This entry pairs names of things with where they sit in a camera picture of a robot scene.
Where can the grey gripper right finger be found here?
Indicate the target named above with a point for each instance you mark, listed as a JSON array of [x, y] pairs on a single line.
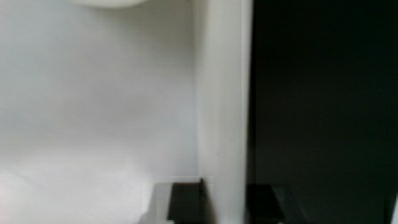
[[270, 205]]

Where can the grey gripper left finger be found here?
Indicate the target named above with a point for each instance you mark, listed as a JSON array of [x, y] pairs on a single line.
[[177, 205]]

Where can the white square tabletop part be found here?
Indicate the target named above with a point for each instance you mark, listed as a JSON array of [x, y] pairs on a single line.
[[122, 107]]

